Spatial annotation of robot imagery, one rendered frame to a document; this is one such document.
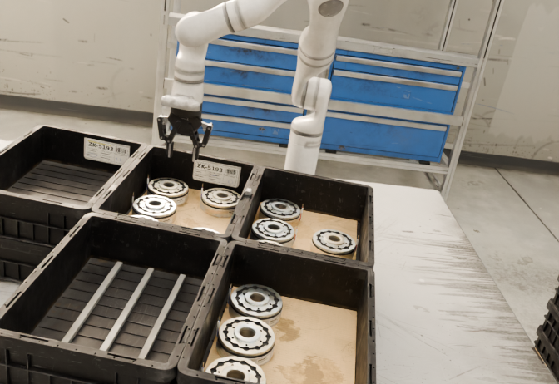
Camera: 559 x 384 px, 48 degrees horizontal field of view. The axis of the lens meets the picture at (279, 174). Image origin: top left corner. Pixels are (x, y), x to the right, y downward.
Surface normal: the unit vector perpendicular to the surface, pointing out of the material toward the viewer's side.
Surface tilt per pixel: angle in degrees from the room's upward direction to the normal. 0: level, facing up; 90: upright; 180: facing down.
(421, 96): 90
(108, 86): 90
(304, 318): 0
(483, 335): 0
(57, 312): 0
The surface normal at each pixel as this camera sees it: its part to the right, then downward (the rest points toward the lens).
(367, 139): 0.04, 0.42
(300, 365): 0.15, -0.90
